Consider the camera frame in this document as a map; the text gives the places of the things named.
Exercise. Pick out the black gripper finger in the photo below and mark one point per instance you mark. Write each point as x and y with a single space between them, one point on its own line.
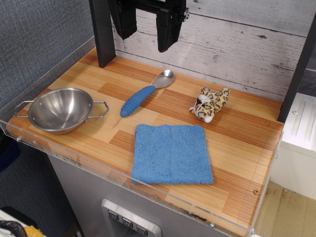
169 24
123 14

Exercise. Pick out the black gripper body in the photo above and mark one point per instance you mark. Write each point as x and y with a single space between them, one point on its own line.
175 6

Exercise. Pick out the leopard print plush toy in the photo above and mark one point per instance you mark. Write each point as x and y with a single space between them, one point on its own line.
210 102

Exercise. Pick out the clear acrylic table guard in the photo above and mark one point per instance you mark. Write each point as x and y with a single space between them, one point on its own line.
241 143

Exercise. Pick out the blue folded cloth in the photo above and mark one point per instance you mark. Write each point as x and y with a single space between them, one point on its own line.
171 154

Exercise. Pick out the white cabinet right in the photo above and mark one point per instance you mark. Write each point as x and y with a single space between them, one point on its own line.
294 167

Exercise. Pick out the silver toy fridge dispenser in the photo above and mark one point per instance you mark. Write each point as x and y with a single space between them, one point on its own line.
129 219

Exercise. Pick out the yellow object bottom left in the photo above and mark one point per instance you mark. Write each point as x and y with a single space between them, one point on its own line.
31 231

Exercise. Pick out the dark vertical post left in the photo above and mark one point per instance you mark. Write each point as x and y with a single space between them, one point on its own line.
103 31

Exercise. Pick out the dark vertical post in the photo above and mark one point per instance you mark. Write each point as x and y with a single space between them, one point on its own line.
103 31
299 72

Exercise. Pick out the blue handled metal spoon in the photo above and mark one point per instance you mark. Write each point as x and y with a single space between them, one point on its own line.
162 80

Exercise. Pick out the dark vertical post right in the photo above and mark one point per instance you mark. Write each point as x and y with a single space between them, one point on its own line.
299 72

